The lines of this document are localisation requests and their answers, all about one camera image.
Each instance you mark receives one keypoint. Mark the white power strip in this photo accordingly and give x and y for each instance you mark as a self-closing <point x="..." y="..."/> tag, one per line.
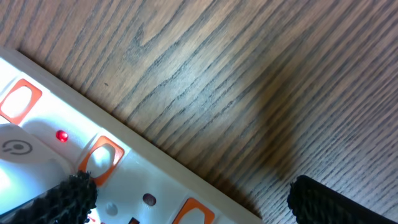
<point x="136" y="182"/>

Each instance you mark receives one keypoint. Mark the white charger plug adapter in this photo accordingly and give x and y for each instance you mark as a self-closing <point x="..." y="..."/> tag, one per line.
<point x="29" y="168"/>

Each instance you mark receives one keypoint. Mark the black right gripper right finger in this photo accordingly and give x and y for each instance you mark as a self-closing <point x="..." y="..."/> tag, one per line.
<point x="313" y="203"/>

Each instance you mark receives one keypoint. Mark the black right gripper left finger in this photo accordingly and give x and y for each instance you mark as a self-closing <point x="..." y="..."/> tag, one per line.
<point x="69" y="202"/>

